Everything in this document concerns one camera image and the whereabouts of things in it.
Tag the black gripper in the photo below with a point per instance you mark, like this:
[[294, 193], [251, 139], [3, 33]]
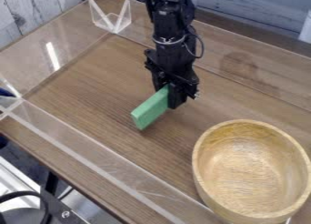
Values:
[[170, 63]]

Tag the green rectangular block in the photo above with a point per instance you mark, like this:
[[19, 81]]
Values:
[[151, 109]]

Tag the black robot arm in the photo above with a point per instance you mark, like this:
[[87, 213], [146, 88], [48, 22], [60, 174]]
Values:
[[172, 17]]

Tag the light wooden bowl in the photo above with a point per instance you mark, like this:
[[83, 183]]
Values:
[[251, 172]]

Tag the black table leg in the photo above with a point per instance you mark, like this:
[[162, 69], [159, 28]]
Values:
[[52, 183]]

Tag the clear acrylic wall panels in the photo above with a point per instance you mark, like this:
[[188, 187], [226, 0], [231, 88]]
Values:
[[79, 80]]

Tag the clear acrylic corner bracket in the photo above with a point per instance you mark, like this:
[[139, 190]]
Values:
[[111, 22]]

